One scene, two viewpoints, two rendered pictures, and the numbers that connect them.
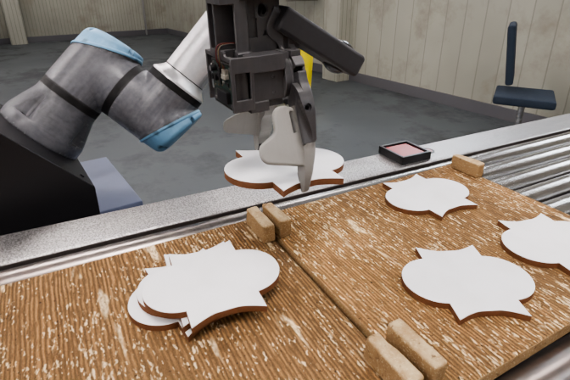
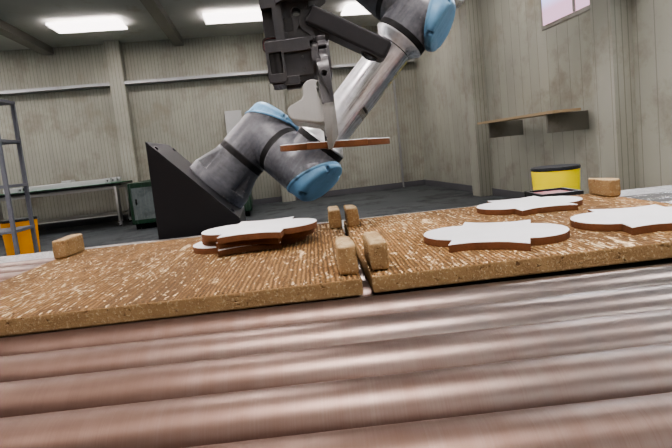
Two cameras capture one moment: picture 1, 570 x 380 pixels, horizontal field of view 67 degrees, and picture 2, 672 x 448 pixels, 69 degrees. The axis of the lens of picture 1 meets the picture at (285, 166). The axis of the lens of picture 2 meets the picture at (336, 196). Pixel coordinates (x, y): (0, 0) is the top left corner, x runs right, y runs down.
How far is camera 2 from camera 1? 0.38 m
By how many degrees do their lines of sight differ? 31
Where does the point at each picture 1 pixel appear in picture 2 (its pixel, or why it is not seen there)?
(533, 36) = not seen: outside the picture
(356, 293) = not seen: hidden behind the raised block
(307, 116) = (323, 80)
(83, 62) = (248, 125)
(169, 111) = (307, 159)
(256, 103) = (288, 76)
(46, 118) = (216, 167)
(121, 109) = (271, 160)
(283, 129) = (310, 95)
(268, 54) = (294, 38)
